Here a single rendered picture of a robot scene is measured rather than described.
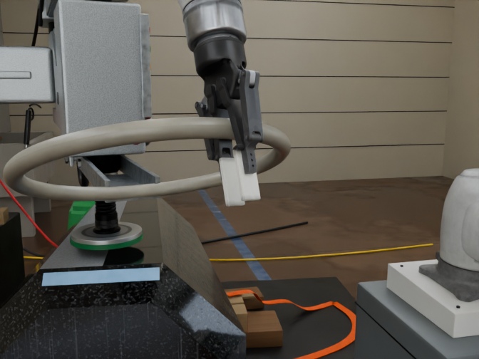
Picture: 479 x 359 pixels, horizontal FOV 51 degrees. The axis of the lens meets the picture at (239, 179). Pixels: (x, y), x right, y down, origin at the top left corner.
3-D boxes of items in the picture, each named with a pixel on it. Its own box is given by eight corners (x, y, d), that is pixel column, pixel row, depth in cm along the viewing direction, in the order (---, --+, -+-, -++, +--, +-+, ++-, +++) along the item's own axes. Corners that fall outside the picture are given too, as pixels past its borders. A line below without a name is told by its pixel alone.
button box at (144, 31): (137, 116, 148) (133, 17, 143) (145, 116, 150) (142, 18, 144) (142, 117, 141) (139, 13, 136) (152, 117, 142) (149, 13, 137)
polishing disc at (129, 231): (112, 248, 140) (112, 244, 140) (55, 239, 149) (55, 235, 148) (155, 229, 159) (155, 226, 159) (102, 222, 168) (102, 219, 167)
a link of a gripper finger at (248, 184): (249, 152, 70) (253, 150, 70) (257, 200, 69) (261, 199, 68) (232, 151, 68) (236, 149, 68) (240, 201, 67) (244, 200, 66)
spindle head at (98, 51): (59, 152, 169) (50, 16, 161) (124, 149, 178) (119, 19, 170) (67, 167, 136) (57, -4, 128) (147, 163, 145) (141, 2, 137)
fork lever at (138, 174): (64, 164, 168) (63, 149, 167) (122, 161, 175) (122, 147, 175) (88, 204, 105) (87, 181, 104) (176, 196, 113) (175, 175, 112)
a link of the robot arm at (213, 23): (219, 30, 81) (225, 65, 80) (171, 21, 75) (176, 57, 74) (254, 2, 74) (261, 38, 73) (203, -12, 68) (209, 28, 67)
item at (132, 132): (11, 210, 101) (11, 196, 102) (234, 191, 120) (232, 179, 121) (-11, 142, 57) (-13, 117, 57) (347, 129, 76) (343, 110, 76)
